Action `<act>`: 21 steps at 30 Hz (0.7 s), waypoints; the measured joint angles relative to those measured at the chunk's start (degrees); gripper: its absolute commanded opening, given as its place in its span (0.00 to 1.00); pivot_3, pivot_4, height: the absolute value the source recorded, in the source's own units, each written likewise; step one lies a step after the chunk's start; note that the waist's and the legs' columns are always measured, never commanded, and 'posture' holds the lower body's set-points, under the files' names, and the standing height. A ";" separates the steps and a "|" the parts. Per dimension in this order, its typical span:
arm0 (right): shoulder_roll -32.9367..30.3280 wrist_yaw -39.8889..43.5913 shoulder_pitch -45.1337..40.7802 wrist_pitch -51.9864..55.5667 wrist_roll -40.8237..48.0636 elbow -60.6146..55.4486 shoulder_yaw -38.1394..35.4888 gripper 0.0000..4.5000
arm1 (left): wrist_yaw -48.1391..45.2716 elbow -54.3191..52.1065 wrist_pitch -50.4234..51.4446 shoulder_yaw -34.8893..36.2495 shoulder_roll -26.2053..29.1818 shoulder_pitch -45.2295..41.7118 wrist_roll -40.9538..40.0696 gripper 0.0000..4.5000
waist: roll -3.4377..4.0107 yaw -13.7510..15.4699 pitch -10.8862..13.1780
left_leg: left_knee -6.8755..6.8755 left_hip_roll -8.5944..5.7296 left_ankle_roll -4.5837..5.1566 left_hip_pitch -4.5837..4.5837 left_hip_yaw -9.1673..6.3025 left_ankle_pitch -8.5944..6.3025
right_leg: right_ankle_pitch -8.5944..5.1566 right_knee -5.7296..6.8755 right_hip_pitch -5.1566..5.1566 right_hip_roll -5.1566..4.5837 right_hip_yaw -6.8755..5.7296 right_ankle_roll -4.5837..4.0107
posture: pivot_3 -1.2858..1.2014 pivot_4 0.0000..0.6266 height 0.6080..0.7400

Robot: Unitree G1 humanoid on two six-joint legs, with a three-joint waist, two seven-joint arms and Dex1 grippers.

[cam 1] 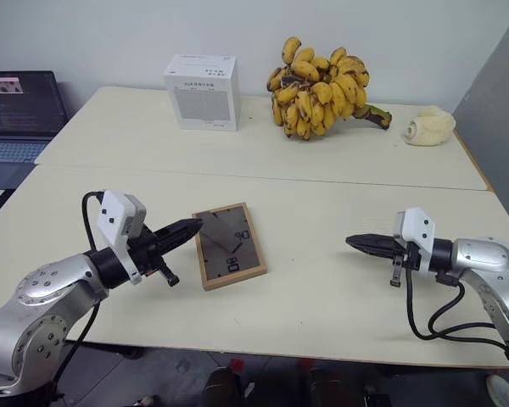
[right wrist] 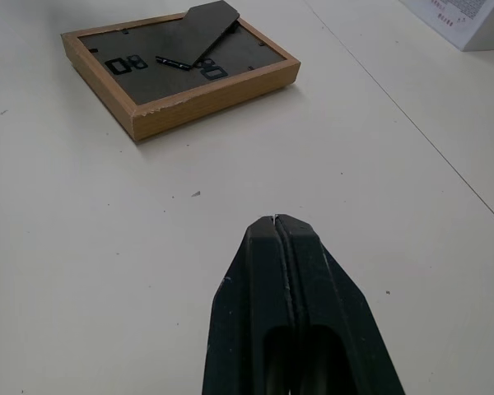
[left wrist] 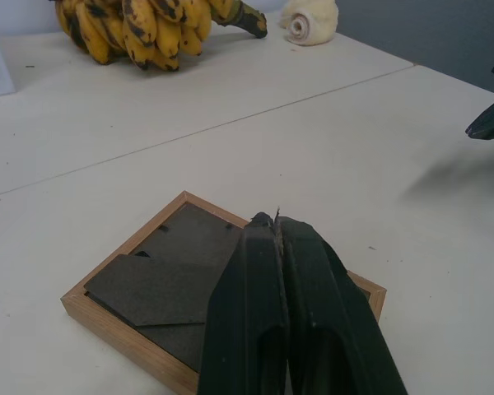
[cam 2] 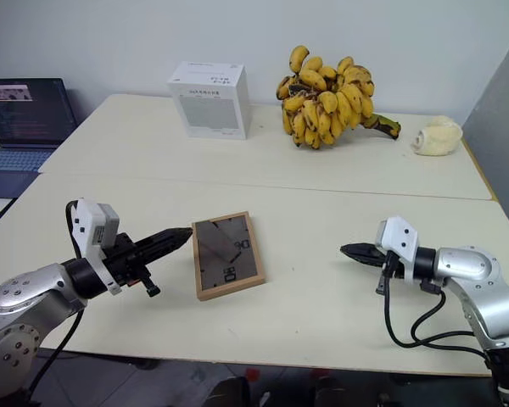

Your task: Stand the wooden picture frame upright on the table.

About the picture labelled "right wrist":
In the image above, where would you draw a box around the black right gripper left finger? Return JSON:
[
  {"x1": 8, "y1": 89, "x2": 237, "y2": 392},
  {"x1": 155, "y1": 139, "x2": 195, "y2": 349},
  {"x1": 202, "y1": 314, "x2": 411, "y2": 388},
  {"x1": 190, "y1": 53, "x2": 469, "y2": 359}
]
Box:
[{"x1": 202, "y1": 215, "x2": 296, "y2": 395}]

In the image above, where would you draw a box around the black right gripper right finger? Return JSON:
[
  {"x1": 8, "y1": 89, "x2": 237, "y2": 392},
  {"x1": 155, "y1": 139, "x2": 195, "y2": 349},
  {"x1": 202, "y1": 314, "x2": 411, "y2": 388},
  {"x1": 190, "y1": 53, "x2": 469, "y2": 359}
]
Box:
[{"x1": 274, "y1": 213, "x2": 408, "y2": 395}]

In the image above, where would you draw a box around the white box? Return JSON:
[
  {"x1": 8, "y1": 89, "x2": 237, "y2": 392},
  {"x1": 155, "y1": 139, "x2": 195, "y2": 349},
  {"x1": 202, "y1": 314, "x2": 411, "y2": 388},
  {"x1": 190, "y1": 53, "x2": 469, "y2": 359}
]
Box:
[{"x1": 398, "y1": 0, "x2": 494, "y2": 53}]

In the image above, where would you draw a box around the wooden picture frame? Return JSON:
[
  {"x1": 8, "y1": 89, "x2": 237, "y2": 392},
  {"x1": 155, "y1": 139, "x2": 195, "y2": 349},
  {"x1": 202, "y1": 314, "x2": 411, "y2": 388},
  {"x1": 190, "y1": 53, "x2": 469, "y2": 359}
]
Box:
[{"x1": 60, "y1": 0, "x2": 302, "y2": 143}]

